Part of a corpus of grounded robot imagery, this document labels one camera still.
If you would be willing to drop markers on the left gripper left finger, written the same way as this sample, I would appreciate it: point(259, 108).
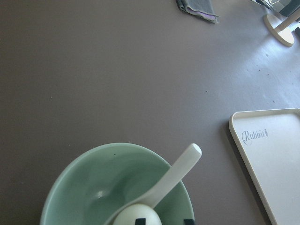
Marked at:
point(140, 221)

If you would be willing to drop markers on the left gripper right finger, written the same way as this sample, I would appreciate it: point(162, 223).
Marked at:
point(189, 221)

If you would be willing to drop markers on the white ceramic spoon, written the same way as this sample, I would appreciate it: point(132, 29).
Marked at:
point(169, 180)

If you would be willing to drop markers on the mint green bowl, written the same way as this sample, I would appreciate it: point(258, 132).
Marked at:
point(99, 182)

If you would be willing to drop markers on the cream rabbit tray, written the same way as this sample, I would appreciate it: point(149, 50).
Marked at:
point(269, 144)

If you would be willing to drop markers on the wooden mug tree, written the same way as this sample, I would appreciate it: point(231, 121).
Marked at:
point(279, 29)

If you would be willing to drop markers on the grey folded cloth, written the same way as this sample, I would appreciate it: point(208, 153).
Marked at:
point(199, 8)

